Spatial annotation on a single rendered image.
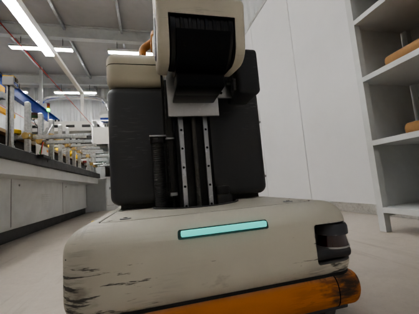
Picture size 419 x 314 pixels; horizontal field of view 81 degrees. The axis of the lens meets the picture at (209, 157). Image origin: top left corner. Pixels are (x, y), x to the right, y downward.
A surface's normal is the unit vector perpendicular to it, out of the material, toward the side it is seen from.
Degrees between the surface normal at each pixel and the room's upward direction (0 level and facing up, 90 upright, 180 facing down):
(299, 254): 90
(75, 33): 90
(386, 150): 90
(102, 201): 90
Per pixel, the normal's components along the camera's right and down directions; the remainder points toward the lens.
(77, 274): -0.07, -0.11
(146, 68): 0.22, -0.13
